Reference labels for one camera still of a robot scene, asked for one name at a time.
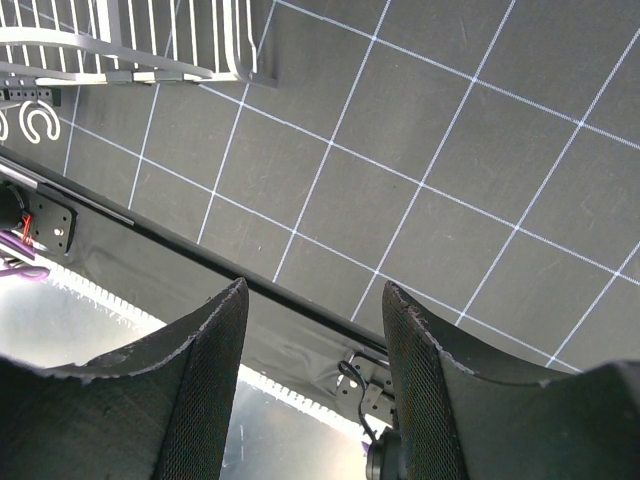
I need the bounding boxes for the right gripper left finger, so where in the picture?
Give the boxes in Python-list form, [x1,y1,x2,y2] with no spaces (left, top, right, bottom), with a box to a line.
[1,279,249,479]

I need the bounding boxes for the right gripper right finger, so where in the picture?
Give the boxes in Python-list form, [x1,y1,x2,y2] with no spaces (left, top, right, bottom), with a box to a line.
[382,282,639,479]

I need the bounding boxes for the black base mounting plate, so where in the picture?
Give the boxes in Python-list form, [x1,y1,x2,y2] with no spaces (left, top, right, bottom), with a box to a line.
[1,149,395,423]

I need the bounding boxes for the white slotted cable duct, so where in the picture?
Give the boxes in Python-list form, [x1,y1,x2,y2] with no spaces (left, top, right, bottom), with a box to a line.
[32,264,359,435]

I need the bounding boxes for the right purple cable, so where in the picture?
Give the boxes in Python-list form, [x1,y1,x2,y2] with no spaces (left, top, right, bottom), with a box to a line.
[0,229,51,281]

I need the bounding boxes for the silver wire dish rack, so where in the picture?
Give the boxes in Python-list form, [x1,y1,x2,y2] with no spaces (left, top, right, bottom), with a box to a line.
[1,0,276,88]

